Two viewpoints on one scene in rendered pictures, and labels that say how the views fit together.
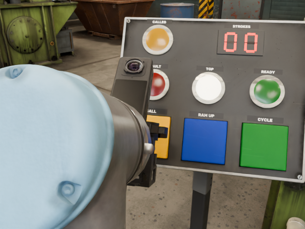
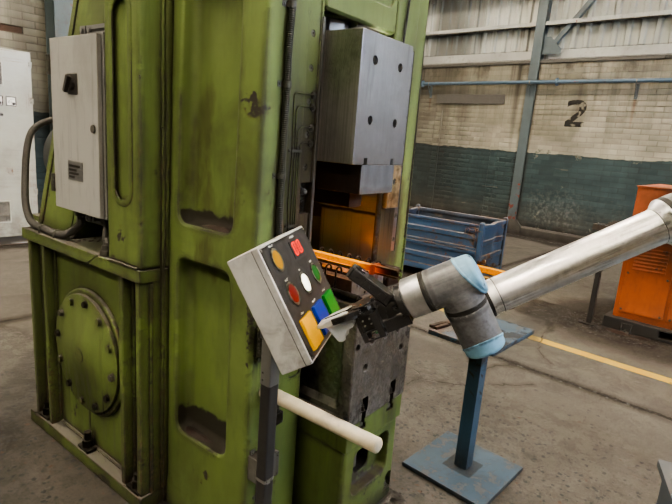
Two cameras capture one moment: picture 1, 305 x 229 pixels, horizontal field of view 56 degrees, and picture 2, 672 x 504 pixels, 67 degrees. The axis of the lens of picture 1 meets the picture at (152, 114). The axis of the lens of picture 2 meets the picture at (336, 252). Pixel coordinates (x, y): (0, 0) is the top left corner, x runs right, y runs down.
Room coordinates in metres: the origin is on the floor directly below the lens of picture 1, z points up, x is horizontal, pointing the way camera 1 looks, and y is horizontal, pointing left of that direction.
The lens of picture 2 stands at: (0.40, 1.11, 1.44)
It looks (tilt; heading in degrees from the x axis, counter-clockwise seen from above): 12 degrees down; 271
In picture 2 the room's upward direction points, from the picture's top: 4 degrees clockwise
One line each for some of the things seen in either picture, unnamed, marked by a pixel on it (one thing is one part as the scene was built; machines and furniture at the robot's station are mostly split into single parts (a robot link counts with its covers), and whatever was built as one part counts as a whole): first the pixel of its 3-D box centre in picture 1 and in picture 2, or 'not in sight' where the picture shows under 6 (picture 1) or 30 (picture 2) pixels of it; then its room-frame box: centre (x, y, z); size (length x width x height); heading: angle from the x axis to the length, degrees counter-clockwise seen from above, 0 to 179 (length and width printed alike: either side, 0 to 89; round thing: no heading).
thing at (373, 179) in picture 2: not in sight; (328, 173); (0.48, -0.74, 1.32); 0.42 x 0.20 x 0.10; 144
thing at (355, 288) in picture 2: not in sight; (321, 269); (0.48, -0.74, 0.96); 0.42 x 0.20 x 0.09; 144
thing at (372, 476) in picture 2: not in sight; (316, 436); (0.46, -0.79, 0.23); 0.55 x 0.37 x 0.47; 144
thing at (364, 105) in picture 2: not in sight; (341, 103); (0.46, -0.78, 1.56); 0.42 x 0.39 x 0.40; 144
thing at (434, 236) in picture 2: not in sight; (443, 243); (-0.71, -4.71, 0.36); 1.20 x 0.80 x 0.72; 145
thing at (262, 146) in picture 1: (263, 146); (330, 305); (0.43, -0.19, 1.01); 0.07 x 0.05 x 0.07; 79
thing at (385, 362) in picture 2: not in sight; (323, 332); (0.46, -0.79, 0.69); 0.56 x 0.38 x 0.45; 144
